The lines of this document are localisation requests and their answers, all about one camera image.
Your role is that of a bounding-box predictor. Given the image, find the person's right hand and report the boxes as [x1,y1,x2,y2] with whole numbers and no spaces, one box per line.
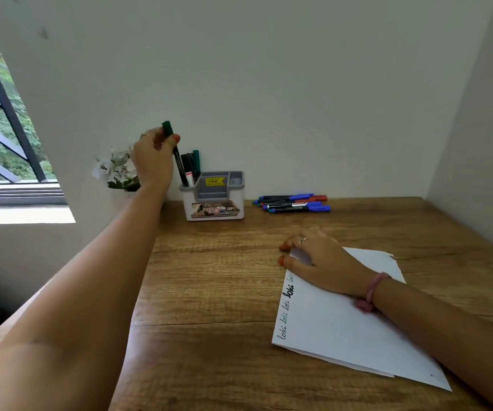
[278,229,378,298]

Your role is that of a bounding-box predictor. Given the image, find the person's left hand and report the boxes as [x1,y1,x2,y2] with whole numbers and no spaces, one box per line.
[131,127,181,190]

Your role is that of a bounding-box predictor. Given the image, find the white paper sheet with handwriting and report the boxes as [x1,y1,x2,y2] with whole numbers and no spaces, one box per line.
[271,247,453,392]

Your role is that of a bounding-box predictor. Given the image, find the person's left forearm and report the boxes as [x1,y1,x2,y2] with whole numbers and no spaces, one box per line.
[0,185,171,411]

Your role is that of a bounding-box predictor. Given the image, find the person's right forearm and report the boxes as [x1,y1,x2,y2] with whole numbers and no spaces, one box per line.
[372,276,493,411]

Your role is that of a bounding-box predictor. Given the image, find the blue capped black marker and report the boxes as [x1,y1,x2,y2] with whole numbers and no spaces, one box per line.
[257,193,315,202]
[268,205,332,214]
[263,202,324,210]

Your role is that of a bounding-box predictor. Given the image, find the white flower plant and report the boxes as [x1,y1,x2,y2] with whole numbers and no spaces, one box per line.
[92,147,141,192]

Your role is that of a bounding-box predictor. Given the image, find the white and grey pen holder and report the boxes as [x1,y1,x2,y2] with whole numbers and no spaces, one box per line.
[179,171,245,221]

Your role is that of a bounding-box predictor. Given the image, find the pink wrist band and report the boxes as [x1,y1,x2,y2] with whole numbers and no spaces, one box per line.
[354,272,393,313]

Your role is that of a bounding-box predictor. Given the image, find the plain white paper sheet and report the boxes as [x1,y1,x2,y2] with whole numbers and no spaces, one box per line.
[278,248,401,378]

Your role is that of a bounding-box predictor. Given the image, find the dark metal window bars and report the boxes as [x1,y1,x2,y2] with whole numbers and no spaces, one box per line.
[0,21,48,184]

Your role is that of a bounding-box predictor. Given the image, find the grey window frame rail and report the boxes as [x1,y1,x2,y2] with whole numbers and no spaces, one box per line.
[0,180,67,207]

